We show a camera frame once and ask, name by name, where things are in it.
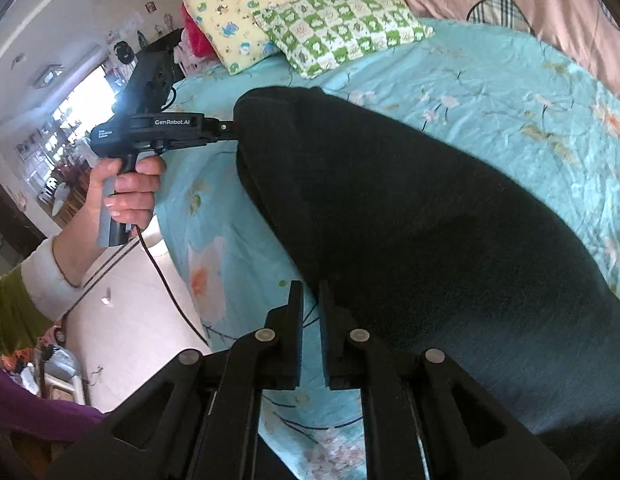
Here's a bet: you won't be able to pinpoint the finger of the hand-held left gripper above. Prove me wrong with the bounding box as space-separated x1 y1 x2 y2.
212 117 241 142

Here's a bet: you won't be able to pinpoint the person's left hand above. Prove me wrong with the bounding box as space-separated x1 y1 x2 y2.
54 155 168 287

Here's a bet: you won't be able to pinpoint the green checkered pillow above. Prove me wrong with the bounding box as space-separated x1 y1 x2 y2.
253 0 435 80

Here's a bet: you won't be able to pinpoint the red cloth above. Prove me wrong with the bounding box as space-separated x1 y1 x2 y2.
178 4 221 63

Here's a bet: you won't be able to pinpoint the person's left forearm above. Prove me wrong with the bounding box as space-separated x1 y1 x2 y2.
0 236 84 356

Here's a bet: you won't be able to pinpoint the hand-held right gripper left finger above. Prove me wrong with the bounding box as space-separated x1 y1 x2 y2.
47 280 305 480

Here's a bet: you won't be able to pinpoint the purple clothing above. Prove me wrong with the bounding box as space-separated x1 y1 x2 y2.
0 362 107 443

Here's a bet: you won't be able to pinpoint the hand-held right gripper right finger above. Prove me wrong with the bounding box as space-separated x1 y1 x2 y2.
318 280 573 480

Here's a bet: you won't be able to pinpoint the black pants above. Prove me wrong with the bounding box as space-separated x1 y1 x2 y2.
234 86 620 480

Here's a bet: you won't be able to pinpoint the pink blanket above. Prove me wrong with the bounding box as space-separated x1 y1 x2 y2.
380 0 620 106

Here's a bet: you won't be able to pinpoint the black cable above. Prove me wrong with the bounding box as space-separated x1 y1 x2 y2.
136 227 211 348

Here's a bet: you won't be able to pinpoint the yellow cartoon print pillow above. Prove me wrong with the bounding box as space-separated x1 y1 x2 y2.
180 0 391 76

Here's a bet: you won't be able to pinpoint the turquoise floral bed sheet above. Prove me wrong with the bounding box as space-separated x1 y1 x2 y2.
155 19 620 480

